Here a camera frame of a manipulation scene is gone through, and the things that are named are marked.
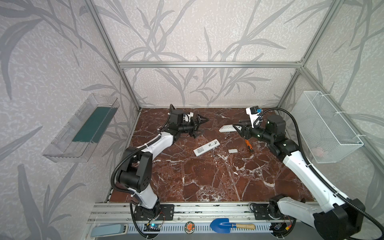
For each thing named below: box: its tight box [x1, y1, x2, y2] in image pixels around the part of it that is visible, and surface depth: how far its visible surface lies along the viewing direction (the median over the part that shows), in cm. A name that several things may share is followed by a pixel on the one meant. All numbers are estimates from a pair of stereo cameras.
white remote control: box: [193, 138, 221, 157], surface depth 98 cm
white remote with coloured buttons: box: [218, 124, 237, 133], surface depth 77 cm
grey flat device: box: [90, 224, 129, 238], surface depth 68 cm
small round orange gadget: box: [184, 221, 196, 235], surface depth 71 cm
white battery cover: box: [228, 148, 238, 153], surface depth 98 cm
